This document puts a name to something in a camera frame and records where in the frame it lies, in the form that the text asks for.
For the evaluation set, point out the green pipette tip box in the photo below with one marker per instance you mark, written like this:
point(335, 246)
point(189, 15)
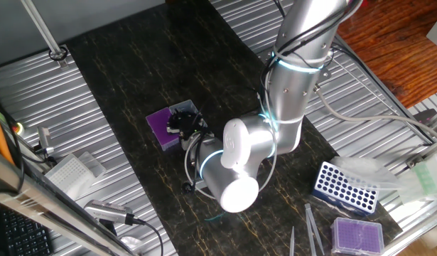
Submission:
point(427, 176)

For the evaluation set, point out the blue white tube rack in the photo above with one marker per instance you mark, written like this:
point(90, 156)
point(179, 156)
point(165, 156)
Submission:
point(346, 190)

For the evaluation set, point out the white pipette tip box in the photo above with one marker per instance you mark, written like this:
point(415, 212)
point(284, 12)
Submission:
point(72, 174)

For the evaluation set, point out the aluminium frame beam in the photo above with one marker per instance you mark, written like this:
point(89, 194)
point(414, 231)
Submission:
point(44, 202)

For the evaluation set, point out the small closed purple tip box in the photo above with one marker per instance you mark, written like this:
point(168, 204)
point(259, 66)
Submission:
point(356, 236)

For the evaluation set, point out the white shiny round object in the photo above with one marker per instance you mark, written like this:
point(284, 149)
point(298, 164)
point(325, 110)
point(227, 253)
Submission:
point(131, 243)

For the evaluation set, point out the black keyboard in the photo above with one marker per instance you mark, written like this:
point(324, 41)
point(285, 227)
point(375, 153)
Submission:
point(26, 234)

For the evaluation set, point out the small grey camera device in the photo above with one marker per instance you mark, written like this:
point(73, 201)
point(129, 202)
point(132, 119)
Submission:
point(44, 140)

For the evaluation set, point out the silver metal pole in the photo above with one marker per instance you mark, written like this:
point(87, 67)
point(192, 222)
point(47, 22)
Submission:
point(40, 30)

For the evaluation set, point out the silver ribbed camera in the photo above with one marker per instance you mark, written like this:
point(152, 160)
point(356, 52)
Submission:
point(108, 211)

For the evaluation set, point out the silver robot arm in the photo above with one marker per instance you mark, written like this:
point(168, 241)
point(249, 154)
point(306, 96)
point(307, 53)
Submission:
point(292, 89)

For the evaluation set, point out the black marble pattern mat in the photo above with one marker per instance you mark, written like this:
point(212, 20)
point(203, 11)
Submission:
point(150, 71)

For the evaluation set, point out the purple tip box clear lid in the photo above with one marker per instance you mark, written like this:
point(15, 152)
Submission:
point(159, 128)

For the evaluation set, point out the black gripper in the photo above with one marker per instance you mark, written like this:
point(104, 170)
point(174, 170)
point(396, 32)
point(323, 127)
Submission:
point(191, 124)

